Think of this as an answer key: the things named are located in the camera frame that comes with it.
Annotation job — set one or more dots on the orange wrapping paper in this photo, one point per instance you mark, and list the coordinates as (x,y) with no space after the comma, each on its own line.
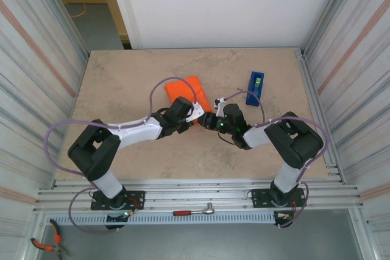
(182,88)

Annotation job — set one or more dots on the blue tape dispenser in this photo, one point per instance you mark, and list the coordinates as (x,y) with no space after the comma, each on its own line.
(254,89)

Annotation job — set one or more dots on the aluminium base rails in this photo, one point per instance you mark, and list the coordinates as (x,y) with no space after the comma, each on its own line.
(198,194)

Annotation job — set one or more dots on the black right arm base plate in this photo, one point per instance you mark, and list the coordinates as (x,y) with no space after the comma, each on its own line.
(259,197)

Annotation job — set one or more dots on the aluminium side rail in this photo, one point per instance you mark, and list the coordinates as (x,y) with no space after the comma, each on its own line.
(304,65)

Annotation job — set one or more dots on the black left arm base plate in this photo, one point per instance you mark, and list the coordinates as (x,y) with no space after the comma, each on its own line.
(135,196)

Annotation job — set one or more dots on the white door frame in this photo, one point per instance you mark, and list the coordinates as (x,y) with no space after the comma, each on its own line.
(128,7)

